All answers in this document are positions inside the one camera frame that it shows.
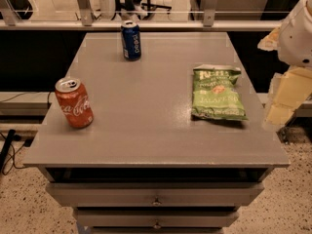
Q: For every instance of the upper drawer knob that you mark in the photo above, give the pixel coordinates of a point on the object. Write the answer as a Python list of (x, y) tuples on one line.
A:
[(156, 202)]

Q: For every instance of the drawer knob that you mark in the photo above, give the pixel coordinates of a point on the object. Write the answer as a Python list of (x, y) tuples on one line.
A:
[(157, 225), (156, 202)]

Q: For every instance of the lower drawer knob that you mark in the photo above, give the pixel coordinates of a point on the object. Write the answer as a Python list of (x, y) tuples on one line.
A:
[(157, 225)]

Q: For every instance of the upper grey drawer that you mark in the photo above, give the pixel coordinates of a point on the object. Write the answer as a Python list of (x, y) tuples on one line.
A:
[(142, 195)]

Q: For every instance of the metal railing frame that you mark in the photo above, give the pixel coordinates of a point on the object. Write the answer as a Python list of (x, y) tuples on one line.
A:
[(79, 15)]

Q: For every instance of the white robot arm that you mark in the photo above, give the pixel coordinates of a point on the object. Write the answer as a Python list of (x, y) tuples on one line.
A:
[(292, 40)]

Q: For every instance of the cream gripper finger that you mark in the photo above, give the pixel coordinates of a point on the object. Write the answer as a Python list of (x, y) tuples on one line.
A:
[(270, 41), (287, 93)]

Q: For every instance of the blue pepsi can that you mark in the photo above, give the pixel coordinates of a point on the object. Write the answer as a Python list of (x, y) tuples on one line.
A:
[(131, 40)]

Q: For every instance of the green jalapeno chip bag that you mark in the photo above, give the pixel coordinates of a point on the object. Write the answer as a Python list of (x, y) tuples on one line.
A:
[(214, 93)]

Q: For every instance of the lower grey drawer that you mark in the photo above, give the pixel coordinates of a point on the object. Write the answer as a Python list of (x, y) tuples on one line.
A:
[(147, 218)]

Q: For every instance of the red coca-cola can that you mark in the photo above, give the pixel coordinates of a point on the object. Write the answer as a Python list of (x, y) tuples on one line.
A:
[(74, 102)]

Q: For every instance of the grey drawer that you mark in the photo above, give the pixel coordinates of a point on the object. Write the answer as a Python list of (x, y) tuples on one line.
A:
[(147, 218), (142, 195)]

